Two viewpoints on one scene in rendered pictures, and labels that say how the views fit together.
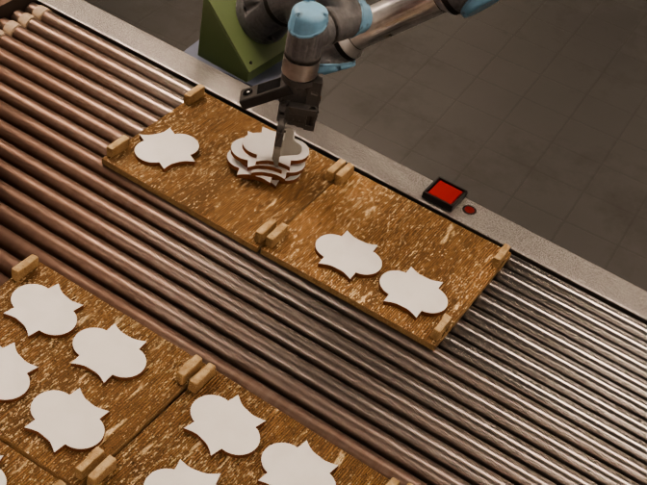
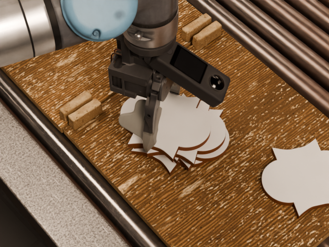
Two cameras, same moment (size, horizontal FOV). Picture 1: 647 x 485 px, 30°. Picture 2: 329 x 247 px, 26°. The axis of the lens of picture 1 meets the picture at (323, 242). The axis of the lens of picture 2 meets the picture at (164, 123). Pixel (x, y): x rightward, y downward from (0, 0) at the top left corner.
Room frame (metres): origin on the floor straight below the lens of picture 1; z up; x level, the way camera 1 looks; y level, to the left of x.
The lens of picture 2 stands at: (2.65, 0.41, 1.90)
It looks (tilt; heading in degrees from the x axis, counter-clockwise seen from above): 55 degrees down; 205
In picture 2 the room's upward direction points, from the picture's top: straight up
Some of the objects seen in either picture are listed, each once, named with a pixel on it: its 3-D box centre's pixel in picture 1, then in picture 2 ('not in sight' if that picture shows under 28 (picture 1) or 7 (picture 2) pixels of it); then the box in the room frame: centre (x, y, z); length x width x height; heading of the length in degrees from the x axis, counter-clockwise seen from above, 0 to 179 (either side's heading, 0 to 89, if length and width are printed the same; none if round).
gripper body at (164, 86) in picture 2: (298, 97); (145, 58); (2.07, 0.11, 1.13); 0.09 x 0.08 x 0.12; 94
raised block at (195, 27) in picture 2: (276, 235); (196, 27); (1.83, 0.10, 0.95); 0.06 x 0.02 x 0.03; 156
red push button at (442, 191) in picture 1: (444, 193); not in sight; (2.12, -0.24, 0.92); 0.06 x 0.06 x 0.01; 65
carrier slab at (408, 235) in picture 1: (388, 253); (72, 11); (1.88, -0.14, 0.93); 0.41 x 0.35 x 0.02; 66
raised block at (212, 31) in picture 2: (265, 230); (207, 35); (1.84, 0.12, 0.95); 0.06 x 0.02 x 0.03; 155
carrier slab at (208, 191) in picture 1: (226, 165); (225, 153); (2.05, 0.24, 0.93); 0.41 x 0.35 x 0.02; 65
